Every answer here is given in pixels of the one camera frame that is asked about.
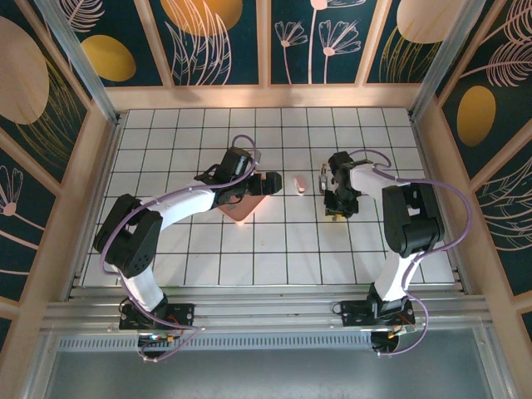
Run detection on pink plastic tray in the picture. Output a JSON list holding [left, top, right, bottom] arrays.
[[218, 191, 268, 228]]

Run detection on right arm base wiring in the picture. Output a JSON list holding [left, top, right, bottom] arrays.
[[371, 330, 402, 357]]

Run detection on left arm base wiring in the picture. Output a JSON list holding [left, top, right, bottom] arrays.
[[136, 331, 180, 348]]

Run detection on perforated metal strip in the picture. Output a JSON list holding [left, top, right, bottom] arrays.
[[53, 334, 485, 354]]

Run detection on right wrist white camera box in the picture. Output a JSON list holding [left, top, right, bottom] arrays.
[[318, 162, 333, 195]]

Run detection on aluminium frame rail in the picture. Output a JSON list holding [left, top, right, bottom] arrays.
[[39, 283, 494, 336]]

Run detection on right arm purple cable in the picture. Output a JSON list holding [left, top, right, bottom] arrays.
[[348, 148, 474, 358]]

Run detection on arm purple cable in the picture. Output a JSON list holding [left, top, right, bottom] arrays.
[[100, 135, 263, 363], [348, 148, 474, 358]]

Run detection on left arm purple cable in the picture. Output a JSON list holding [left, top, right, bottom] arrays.
[[100, 135, 263, 363]]

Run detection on aluminium corner post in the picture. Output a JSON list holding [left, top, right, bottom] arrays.
[[33, 0, 122, 126], [408, 0, 488, 121]]

